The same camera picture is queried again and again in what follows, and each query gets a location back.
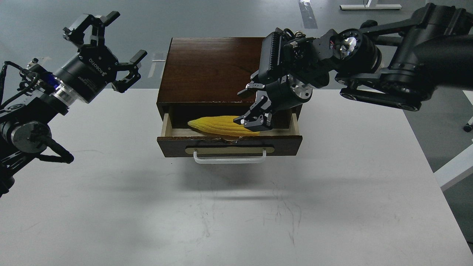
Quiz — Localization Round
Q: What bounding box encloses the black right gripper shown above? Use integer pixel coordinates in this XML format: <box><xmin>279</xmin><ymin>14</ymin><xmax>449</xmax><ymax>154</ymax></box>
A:
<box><xmin>233</xmin><ymin>76</ymin><xmax>313</xmax><ymax>132</ymax></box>

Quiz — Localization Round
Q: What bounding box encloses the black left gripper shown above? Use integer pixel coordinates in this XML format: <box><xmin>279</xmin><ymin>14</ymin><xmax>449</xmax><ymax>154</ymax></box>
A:
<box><xmin>55</xmin><ymin>11</ymin><xmax>148</xmax><ymax>104</ymax></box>

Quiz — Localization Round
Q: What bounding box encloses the yellow corn cob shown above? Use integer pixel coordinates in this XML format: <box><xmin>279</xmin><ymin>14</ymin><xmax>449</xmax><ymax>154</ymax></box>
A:
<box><xmin>187</xmin><ymin>116</ymin><xmax>260</xmax><ymax>137</ymax></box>

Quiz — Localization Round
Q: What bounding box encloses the white drawer handle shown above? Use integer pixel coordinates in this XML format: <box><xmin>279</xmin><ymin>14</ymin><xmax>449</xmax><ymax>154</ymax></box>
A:
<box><xmin>193</xmin><ymin>150</ymin><xmax>267</xmax><ymax>164</ymax></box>

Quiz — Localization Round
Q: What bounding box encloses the dark wooden drawer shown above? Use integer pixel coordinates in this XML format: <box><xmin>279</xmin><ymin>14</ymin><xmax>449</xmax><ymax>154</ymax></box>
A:
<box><xmin>157</xmin><ymin>113</ymin><xmax>303</xmax><ymax>158</ymax></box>

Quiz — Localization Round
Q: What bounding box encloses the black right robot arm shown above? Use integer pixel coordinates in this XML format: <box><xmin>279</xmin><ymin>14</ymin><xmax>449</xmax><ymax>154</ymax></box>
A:
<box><xmin>234</xmin><ymin>3</ymin><xmax>472</xmax><ymax>132</ymax></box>

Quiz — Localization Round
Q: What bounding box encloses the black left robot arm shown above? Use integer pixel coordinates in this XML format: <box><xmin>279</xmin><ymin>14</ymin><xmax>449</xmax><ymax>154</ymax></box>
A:
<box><xmin>0</xmin><ymin>11</ymin><xmax>147</xmax><ymax>195</ymax></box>

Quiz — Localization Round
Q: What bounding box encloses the dark wooden drawer cabinet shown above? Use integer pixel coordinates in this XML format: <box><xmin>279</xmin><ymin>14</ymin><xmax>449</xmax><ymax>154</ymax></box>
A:
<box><xmin>156</xmin><ymin>37</ymin><xmax>303</xmax><ymax>130</ymax></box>

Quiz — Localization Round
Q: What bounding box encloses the grey floor tape strip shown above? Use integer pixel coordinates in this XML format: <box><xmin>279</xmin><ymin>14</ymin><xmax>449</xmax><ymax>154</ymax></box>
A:
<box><xmin>298</xmin><ymin>0</ymin><xmax>318</xmax><ymax>29</ymax></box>

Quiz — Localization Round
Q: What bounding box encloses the white table leg base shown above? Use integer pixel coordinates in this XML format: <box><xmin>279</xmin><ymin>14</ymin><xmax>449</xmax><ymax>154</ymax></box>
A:
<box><xmin>339</xmin><ymin>0</ymin><xmax>402</xmax><ymax>11</ymax></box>

